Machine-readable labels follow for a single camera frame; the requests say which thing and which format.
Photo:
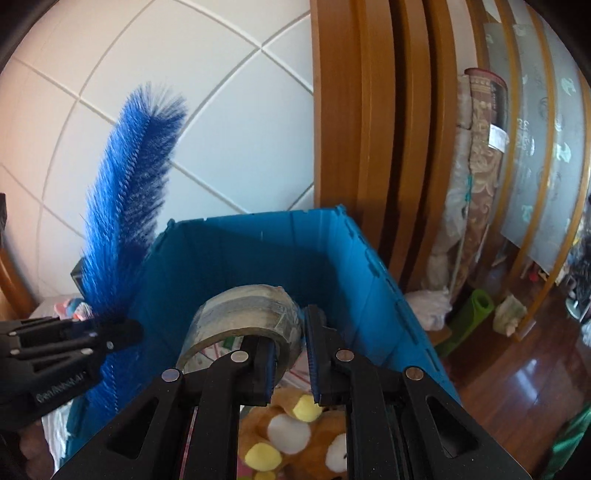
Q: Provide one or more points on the blue plastic crate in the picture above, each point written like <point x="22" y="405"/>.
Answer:
<point x="258" y="249"/>

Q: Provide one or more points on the green cloth sheet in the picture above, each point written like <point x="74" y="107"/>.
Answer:
<point x="570" y="443"/>

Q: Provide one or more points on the clear tape roll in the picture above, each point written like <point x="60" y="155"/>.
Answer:
<point x="249" y="314"/>

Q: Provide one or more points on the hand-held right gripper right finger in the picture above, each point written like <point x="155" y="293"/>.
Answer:
<point x="313" y="360"/>

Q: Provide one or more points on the rolled patterned carpet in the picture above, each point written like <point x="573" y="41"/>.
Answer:
<point x="485" y="175"/>

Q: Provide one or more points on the dark clutter pile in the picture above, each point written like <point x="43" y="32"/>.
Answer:
<point x="577" y="272"/>

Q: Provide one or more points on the green yoga mat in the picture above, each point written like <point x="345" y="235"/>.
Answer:
<point x="468" y="318"/>

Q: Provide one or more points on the brown wooden furniture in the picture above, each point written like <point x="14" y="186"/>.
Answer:
<point x="14" y="286"/>

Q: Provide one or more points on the white wrapped quilt bundle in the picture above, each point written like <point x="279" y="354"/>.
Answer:
<point x="455" y="207"/>

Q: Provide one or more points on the person's left hand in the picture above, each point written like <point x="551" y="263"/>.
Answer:
<point x="34" y="443"/>

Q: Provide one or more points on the white plastic bag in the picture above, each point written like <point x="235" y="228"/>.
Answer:
<point x="429" y="307"/>
<point x="508" y="316"/>

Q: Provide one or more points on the black gift box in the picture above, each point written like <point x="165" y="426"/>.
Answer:
<point x="76" y="279"/>

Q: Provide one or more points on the wooden door frame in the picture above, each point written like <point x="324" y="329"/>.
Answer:
<point x="360" y="138"/>

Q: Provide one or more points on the frosted glass door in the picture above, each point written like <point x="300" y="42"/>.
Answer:
<point x="531" y="138"/>

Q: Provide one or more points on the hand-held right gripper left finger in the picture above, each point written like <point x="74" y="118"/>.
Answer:
<point x="270" y="369"/>

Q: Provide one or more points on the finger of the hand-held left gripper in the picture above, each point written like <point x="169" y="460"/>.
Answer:
<point x="46" y="328"/>
<point x="122" y="333"/>

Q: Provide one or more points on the brown bear plush toy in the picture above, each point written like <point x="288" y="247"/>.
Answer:
<point x="318" y="434"/>

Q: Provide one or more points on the blue bristle brush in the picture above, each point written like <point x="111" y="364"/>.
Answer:
<point x="129" y="207"/>

